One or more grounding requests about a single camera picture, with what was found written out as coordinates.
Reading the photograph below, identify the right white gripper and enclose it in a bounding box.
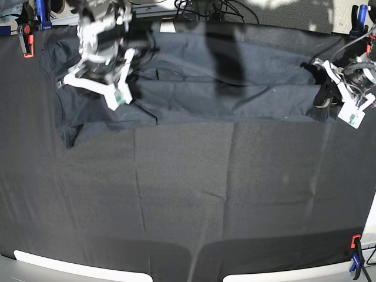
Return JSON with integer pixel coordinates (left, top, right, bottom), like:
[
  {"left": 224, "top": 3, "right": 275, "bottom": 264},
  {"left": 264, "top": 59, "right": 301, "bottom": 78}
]
[{"left": 59, "top": 48, "right": 135, "bottom": 110}]

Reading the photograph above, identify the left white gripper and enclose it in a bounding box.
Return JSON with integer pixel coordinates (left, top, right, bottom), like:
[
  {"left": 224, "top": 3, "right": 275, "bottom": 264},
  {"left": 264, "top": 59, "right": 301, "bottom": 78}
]
[{"left": 313, "top": 58, "right": 375, "bottom": 129}]

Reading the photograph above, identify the dark navy t-shirt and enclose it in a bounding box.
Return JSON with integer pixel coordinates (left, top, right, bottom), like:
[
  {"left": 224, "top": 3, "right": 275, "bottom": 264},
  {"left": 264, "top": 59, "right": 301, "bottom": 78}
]
[{"left": 39, "top": 26, "right": 337, "bottom": 148}]

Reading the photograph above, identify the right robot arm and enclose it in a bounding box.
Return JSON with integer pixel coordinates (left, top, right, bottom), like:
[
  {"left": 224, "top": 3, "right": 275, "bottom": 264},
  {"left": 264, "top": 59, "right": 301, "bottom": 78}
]
[{"left": 58, "top": 1, "right": 152, "bottom": 110}]

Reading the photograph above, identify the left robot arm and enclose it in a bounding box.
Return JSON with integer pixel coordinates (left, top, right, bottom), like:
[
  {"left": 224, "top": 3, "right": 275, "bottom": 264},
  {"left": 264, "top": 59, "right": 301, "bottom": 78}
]
[{"left": 311, "top": 1, "right": 375, "bottom": 129}]

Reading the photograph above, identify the blue clamp top right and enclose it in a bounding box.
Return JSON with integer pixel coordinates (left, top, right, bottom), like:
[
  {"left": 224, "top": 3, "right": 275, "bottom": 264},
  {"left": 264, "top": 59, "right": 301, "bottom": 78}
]
[{"left": 350, "top": 4, "right": 368, "bottom": 38}]

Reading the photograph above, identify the white tab on cloth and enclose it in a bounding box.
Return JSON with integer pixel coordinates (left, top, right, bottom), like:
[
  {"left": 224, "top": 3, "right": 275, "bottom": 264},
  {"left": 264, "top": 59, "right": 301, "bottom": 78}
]
[{"left": 159, "top": 21, "right": 176, "bottom": 33}]

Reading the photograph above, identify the red black clamp left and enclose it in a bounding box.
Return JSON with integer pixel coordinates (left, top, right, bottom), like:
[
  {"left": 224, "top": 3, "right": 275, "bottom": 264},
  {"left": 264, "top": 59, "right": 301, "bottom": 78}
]
[{"left": 16, "top": 24, "right": 34, "bottom": 58}]

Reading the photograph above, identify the blue clamp top left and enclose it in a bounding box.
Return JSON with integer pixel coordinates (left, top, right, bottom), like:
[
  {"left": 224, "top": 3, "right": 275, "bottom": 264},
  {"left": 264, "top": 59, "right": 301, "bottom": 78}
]
[{"left": 35, "top": 0, "right": 52, "bottom": 31}]

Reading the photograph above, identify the black table cloth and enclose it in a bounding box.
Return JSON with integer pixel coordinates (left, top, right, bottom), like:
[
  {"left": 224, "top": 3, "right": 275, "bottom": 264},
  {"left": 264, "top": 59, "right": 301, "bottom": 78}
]
[{"left": 1, "top": 22, "right": 375, "bottom": 281}]

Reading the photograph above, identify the red blue clamp bottom right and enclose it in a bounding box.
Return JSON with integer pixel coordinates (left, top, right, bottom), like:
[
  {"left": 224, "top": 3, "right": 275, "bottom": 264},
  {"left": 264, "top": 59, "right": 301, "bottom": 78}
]
[{"left": 349, "top": 234, "right": 372, "bottom": 282}]

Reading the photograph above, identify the black cable bundle top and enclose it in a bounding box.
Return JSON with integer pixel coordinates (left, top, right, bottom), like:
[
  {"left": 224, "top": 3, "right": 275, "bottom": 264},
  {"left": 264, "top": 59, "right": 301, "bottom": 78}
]
[{"left": 174, "top": 0, "right": 260, "bottom": 24}]

